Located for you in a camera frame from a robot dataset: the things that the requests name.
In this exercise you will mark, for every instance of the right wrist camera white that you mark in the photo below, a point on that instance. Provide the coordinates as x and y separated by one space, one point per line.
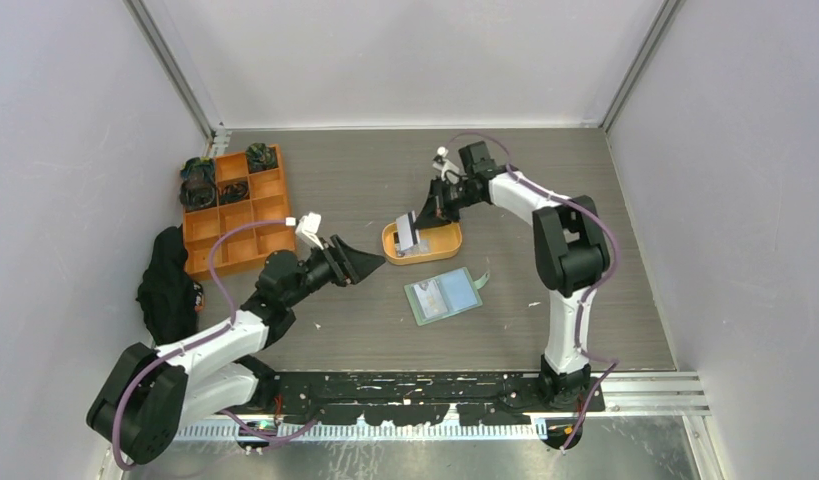
444 166

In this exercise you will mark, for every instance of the white magnetic stripe card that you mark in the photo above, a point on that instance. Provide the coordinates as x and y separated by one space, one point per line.
406 228

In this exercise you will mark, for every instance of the aluminium frame rail left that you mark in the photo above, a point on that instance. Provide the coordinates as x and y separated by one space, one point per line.
156 23

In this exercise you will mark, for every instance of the aluminium frame rail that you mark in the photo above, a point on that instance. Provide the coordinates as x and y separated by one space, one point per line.
156 23
658 28

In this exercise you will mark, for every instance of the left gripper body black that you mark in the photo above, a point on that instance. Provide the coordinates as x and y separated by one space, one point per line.
321 268

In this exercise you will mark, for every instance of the aluminium frame rail right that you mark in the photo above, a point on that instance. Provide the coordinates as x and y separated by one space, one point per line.
658 28

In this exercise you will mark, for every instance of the orange oval tray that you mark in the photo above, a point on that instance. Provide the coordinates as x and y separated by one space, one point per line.
435 244

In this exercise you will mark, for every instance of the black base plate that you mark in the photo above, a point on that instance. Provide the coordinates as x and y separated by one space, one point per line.
414 398

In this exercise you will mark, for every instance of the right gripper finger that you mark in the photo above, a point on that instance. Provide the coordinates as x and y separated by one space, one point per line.
434 198
434 217

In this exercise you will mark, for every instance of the dark rolled item left lower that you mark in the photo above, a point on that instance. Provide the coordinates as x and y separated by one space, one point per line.
196 195

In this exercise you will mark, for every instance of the dark rolled item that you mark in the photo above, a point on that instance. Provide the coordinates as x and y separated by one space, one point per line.
196 195
198 168
261 157

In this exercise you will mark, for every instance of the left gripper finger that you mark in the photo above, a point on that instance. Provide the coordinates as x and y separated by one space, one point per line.
353 255
361 268

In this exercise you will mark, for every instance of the orange compartment organizer box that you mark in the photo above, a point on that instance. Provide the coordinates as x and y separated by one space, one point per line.
239 236

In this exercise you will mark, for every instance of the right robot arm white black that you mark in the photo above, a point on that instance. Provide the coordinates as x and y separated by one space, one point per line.
572 250

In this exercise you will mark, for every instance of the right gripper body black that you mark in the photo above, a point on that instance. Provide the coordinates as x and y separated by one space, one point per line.
455 196

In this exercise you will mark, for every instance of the green card holder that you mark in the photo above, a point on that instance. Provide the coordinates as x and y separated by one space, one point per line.
460 290

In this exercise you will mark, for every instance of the dark item middle compartment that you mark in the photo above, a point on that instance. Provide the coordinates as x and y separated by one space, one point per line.
233 192

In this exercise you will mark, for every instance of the dark rolled item left upper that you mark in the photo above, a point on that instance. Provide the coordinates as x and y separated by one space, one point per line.
198 168

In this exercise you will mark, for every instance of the black cloth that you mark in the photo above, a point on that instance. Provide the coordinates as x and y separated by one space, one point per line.
166 293

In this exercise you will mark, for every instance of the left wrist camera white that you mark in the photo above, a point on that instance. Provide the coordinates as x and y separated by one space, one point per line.
306 229

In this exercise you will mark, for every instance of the white slotted cable duct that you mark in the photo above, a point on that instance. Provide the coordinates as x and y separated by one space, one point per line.
224 429

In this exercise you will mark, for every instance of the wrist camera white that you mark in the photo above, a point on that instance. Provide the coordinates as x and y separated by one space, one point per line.
444 166
306 229

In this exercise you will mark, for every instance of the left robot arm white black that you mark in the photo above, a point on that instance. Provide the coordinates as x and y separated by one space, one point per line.
153 393

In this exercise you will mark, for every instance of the dark rolled item top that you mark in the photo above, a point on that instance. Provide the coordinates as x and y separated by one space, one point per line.
261 157

